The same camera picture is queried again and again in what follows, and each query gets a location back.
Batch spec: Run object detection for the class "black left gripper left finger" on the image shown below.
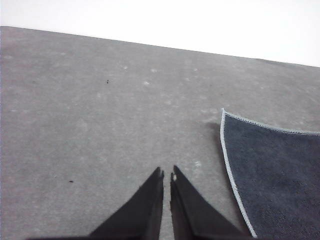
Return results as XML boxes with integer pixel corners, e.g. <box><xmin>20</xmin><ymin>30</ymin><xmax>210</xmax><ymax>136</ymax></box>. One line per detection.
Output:
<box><xmin>88</xmin><ymin>166</ymin><xmax>165</xmax><ymax>238</ymax></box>

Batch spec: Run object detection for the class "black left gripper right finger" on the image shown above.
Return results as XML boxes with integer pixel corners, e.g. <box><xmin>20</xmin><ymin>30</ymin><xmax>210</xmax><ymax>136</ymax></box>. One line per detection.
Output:
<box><xmin>170</xmin><ymin>164</ymin><xmax>251</xmax><ymax>238</ymax></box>

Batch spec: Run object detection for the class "purple towel with grey hem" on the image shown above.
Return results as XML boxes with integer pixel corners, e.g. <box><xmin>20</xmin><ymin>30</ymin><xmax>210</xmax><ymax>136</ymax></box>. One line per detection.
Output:
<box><xmin>219</xmin><ymin>107</ymin><xmax>320</xmax><ymax>239</ymax></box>

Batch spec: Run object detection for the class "grey table cloth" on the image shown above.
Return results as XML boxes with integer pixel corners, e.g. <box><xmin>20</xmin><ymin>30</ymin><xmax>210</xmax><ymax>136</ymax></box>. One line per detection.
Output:
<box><xmin>0</xmin><ymin>25</ymin><xmax>320</xmax><ymax>240</ymax></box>

